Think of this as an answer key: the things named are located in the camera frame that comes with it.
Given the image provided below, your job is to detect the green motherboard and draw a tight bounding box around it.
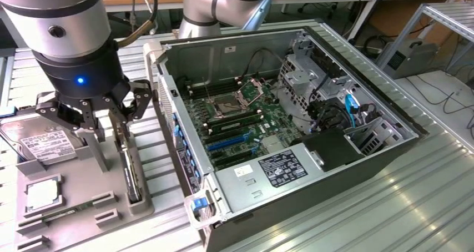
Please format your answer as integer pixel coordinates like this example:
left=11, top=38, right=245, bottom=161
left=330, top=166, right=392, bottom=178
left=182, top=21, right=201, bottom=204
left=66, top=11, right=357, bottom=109
left=181, top=77, right=309, bottom=171

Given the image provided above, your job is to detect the black floor cable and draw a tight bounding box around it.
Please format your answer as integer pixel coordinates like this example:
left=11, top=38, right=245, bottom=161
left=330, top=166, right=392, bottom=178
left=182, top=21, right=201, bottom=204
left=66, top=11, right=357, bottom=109
left=405, top=75, right=474, bottom=115

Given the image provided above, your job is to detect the silver chipset heatsink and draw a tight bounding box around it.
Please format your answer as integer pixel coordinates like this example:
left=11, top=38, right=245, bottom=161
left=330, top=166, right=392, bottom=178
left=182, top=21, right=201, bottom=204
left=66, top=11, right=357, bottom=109
left=261, top=137, right=289, bottom=149

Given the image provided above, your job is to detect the black expansion slot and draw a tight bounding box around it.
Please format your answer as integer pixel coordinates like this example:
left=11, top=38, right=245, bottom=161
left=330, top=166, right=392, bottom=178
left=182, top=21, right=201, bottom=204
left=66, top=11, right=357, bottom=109
left=216, top=152, right=260, bottom=168

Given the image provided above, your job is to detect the grey power supply unit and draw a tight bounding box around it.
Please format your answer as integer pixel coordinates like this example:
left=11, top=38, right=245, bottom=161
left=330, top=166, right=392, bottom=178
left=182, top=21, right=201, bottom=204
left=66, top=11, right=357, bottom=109
left=214, top=145, right=328, bottom=214

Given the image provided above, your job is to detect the black power wire bundle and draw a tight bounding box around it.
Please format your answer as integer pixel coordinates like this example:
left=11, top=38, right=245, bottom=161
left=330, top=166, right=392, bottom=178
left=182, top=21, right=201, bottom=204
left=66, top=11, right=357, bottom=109
left=308, top=100, right=349, bottom=132

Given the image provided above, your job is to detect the green loose RAM stick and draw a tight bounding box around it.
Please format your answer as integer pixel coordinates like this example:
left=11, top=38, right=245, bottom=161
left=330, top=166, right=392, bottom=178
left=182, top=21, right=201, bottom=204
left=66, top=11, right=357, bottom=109
left=42, top=201, right=94, bottom=222

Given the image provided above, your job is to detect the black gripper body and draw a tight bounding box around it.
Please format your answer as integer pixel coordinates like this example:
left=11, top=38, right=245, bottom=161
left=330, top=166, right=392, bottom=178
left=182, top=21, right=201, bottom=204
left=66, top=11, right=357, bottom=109
left=35, top=39, right=131, bottom=102

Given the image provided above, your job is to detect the aluminium profile frame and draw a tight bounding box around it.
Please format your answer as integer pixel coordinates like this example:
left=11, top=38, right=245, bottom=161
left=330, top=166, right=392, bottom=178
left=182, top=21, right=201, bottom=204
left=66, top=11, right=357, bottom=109
left=376, top=1, right=474, bottom=72

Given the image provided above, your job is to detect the installed RAM stick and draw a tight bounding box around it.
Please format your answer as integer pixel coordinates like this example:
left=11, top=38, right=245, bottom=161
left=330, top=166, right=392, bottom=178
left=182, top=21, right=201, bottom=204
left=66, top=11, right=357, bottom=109
left=205, top=110, right=264, bottom=133

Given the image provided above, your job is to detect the blue flat wire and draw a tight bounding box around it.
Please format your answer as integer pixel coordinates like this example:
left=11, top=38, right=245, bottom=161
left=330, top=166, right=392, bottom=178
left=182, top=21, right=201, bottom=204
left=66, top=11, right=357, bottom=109
left=344, top=93, right=364, bottom=129

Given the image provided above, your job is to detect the black graphics card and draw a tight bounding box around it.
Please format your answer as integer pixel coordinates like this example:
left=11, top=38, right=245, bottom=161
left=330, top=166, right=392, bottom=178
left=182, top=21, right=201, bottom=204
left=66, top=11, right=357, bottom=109
left=111, top=110, right=145, bottom=205

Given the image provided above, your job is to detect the silver perforated drive cage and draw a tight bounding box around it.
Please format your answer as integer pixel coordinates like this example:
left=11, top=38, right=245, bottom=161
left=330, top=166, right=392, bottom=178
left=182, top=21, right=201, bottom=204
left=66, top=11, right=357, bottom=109
left=344, top=117, right=401, bottom=156

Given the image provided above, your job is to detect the open black PC case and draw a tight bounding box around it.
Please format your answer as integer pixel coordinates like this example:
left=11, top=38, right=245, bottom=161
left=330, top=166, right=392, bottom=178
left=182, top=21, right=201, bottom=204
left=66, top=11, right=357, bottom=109
left=142, top=26, right=431, bottom=252

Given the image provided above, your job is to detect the thin metal locking lever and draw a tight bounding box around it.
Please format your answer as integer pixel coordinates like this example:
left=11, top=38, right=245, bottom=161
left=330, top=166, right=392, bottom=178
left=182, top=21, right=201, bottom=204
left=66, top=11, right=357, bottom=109
left=202, top=76, right=216, bottom=100

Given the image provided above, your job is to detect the black plastic fan shroud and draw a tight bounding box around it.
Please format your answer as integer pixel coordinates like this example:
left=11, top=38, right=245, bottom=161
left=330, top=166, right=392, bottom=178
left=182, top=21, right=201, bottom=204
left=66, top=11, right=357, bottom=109
left=290, top=131, right=366, bottom=172

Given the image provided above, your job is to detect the silver hard disk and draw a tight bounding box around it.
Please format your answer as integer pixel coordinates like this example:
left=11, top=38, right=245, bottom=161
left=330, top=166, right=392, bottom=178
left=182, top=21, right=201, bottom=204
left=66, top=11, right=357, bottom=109
left=0, top=118, right=90, bottom=164

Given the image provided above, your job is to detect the metal disk bay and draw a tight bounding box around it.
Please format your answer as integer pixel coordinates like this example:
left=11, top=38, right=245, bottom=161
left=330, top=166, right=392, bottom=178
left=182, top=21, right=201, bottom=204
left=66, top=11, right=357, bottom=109
left=277, top=53, right=358, bottom=111

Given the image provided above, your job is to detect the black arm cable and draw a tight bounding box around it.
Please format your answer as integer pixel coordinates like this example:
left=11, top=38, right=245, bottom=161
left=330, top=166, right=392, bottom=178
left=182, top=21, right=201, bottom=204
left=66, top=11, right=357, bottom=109
left=118, top=0, right=160, bottom=46

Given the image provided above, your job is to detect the grey box with handle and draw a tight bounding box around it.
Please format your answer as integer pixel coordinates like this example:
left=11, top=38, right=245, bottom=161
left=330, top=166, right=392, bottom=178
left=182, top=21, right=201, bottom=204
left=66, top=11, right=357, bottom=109
left=377, top=39, right=443, bottom=79

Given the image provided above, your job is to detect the silver CPU chip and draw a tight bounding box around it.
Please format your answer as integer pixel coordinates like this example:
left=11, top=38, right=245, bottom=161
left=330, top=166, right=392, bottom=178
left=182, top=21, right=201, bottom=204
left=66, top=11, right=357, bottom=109
left=26, top=183, right=61, bottom=210

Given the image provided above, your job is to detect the thin hanging cable with plug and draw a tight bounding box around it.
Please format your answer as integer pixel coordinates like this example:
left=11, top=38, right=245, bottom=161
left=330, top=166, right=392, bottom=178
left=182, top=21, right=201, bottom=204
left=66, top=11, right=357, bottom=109
left=127, top=0, right=138, bottom=25

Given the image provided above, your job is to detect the grey plastic parts rack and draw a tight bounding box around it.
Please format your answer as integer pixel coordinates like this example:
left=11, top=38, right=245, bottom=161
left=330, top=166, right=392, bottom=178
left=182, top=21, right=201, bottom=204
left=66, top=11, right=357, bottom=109
left=13, top=124, right=156, bottom=252

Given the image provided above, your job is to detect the CPU socket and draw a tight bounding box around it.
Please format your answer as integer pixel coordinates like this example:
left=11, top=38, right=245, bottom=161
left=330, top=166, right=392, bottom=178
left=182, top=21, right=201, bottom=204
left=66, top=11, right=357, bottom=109
left=212, top=94, right=246, bottom=117

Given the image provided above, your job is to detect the metal socket cover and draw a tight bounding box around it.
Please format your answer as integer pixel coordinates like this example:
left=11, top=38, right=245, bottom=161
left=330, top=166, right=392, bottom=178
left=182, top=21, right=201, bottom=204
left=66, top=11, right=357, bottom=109
left=237, top=78, right=274, bottom=104

